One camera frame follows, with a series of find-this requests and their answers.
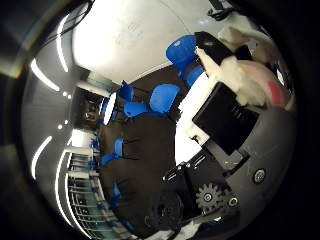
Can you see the pink plush toy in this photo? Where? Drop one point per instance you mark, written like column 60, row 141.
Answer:
column 270, row 87

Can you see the blue plastic chair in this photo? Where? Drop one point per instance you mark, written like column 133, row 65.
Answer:
column 135, row 108
column 118, row 146
column 181, row 51
column 126, row 92
column 195, row 76
column 163, row 96

